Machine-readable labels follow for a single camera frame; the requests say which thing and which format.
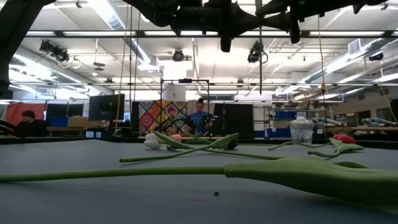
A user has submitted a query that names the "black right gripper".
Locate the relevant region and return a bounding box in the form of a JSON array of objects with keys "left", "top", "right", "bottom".
[{"left": 262, "top": 0, "right": 330, "bottom": 45}]

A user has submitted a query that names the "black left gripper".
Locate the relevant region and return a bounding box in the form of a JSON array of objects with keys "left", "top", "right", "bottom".
[{"left": 172, "top": 0, "right": 265, "bottom": 53}]

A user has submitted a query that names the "red artificial tulip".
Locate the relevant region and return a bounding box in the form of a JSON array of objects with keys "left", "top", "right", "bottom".
[
  {"left": 267, "top": 134, "right": 346, "bottom": 152},
  {"left": 307, "top": 135, "right": 365, "bottom": 159}
]

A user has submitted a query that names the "pink artificial tulip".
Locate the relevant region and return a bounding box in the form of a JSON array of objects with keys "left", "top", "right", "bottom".
[{"left": 170, "top": 133, "right": 273, "bottom": 146}]

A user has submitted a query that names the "large foreground green tulip stem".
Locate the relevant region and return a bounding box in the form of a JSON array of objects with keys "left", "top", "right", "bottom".
[{"left": 0, "top": 157, "right": 398, "bottom": 209}]

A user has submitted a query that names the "clear cut-glass vase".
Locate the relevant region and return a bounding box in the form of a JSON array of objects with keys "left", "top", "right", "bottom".
[{"left": 289, "top": 112, "right": 314, "bottom": 146}]

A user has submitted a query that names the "white air vent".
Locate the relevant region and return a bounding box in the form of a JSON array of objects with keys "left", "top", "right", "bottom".
[{"left": 348, "top": 39, "right": 361, "bottom": 56}]

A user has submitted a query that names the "white backdrop sheet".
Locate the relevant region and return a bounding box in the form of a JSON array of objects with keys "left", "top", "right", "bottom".
[{"left": 186, "top": 100, "right": 215, "bottom": 137}]

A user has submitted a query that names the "person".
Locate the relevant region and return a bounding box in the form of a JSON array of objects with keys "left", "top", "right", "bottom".
[
  {"left": 183, "top": 98, "right": 215, "bottom": 137},
  {"left": 15, "top": 110, "right": 48, "bottom": 138}
]

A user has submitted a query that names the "white cylinder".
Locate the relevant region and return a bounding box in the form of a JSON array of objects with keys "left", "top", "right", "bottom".
[{"left": 163, "top": 85, "right": 187, "bottom": 102}]

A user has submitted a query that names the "large black panel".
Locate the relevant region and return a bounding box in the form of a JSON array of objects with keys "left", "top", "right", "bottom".
[{"left": 214, "top": 103, "right": 254, "bottom": 139}]

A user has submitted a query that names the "blue low cabinet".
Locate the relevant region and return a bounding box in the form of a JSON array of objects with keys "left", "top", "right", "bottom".
[{"left": 253, "top": 129, "right": 292, "bottom": 139}]

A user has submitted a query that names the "colourful patchwork quilt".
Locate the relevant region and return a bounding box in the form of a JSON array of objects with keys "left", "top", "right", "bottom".
[{"left": 138, "top": 100, "right": 190, "bottom": 137}]

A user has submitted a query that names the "wooden workbench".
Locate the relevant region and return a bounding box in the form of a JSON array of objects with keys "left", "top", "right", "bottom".
[{"left": 323, "top": 126, "right": 398, "bottom": 133}]

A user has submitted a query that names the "narrow black panel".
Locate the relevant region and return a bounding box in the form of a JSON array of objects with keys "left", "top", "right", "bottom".
[{"left": 131, "top": 101, "right": 140, "bottom": 138}]

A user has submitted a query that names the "background wooden table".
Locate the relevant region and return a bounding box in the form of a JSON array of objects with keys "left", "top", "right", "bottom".
[{"left": 138, "top": 136, "right": 224, "bottom": 140}]

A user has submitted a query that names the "black computer monitor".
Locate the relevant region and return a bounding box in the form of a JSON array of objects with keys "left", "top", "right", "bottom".
[{"left": 88, "top": 94, "right": 125, "bottom": 121}]

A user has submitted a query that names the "cardboard box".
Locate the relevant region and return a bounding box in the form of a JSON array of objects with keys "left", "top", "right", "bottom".
[{"left": 67, "top": 116, "right": 90, "bottom": 128}]

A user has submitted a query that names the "black low partition panel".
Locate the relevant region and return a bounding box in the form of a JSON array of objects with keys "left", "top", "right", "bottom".
[{"left": 45, "top": 103, "right": 85, "bottom": 118}]

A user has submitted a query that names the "blue storage bin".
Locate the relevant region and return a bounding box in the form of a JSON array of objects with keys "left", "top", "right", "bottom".
[{"left": 49, "top": 117, "right": 69, "bottom": 128}]

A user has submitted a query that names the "red cloth backdrop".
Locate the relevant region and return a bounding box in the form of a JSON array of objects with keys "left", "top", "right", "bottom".
[{"left": 5, "top": 102, "right": 47, "bottom": 127}]

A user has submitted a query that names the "ceiling camera with cable loop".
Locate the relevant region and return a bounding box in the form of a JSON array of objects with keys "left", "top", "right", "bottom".
[{"left": 248, "top": 40, "right": 269, "bottom": 65}]

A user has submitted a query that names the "black metal frame rig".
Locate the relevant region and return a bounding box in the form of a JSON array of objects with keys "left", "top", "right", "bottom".
[{"left": 160, "top": 78, "right": 211, "bottom": 138}]

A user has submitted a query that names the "yellow cable with connector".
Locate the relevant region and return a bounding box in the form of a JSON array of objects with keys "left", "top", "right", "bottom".
[{"left": 316, "top": 14, "right": 328, "bottom": 138}]

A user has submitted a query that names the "black overhead frame beam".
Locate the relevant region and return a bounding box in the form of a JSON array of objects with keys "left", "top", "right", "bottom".
[{"left": 24, "top": 30, "right": 398, "bottom": 39}]

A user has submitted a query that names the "yellow hanging cable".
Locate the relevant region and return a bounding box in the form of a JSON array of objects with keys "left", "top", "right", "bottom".
[{"left": 114, "top": 4, "right": 130, "bottom": 131}]

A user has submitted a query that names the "distant black frame beam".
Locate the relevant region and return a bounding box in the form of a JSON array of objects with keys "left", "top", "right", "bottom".
[{"left": 9, "top": 82, "right": 398, "bottom": 87}]

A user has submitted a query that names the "black ceiling camera cluster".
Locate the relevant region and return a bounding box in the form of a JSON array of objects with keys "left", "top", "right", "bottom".
[{"left": 39, "top": 39, "right": 70, "bottom": 63}]

